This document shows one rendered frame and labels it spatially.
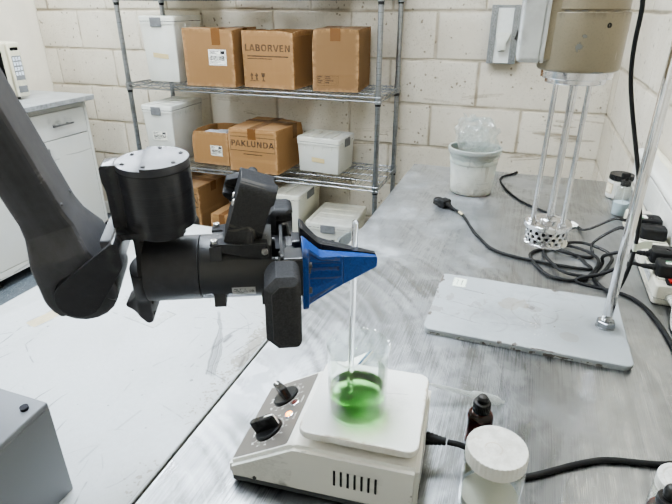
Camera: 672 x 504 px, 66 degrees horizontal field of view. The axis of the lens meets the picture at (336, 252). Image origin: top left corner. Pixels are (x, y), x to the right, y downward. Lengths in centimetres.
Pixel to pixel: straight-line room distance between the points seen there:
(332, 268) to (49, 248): 23
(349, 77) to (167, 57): 103
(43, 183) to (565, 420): 62
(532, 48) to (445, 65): 211
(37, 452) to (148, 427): 15
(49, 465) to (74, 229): 27
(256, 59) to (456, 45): 100
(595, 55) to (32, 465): 77
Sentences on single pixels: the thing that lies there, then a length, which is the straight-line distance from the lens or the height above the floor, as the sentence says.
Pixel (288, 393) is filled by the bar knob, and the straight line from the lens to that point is 63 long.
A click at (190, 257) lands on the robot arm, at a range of 45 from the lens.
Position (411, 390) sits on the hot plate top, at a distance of 59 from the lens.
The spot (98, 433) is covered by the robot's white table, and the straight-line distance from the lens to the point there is 73.
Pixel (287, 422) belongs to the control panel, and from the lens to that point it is 60.
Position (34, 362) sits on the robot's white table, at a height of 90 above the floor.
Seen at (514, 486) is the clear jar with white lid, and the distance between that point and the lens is 56.
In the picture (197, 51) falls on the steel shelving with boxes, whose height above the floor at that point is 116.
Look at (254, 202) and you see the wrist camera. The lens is 43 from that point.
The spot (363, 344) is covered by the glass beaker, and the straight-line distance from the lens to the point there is 55.
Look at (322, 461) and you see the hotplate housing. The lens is 56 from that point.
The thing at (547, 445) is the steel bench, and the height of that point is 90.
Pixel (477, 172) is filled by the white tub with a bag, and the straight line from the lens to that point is 144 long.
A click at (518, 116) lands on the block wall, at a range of 286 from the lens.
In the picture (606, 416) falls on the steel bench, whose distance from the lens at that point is 77.
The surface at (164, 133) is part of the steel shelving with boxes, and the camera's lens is 310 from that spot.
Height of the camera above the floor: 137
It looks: 25 degrees down
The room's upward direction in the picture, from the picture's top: straight up
